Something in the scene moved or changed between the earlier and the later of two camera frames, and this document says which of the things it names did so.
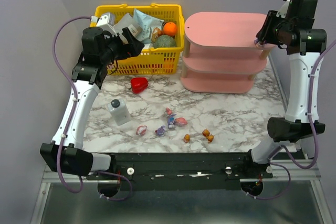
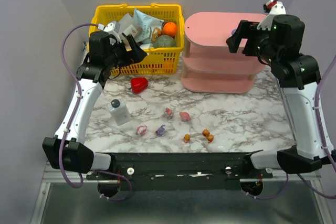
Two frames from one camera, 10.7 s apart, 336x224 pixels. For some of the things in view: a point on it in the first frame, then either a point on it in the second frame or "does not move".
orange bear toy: (210, 138) does not move
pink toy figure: (181, 121) -> (185, 116)
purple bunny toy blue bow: (160, 130) does not move
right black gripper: (266, 28) -> (248, 38)
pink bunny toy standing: (168, 110) does not move
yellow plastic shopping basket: (150, 61) does not move
